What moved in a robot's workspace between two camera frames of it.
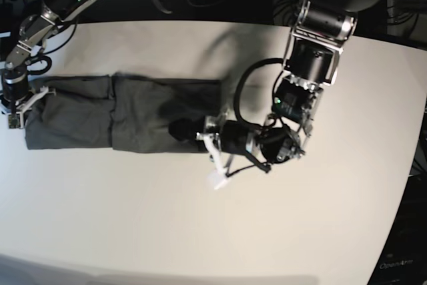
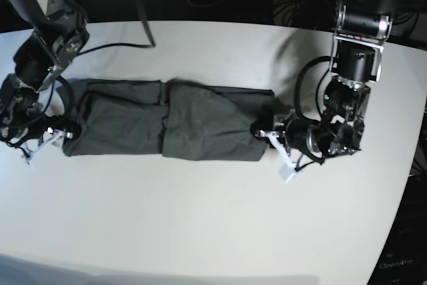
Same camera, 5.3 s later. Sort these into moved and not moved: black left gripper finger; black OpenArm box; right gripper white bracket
Moved: right gripper white bracket; black left gripper finger
Not moved: black OpenArm box
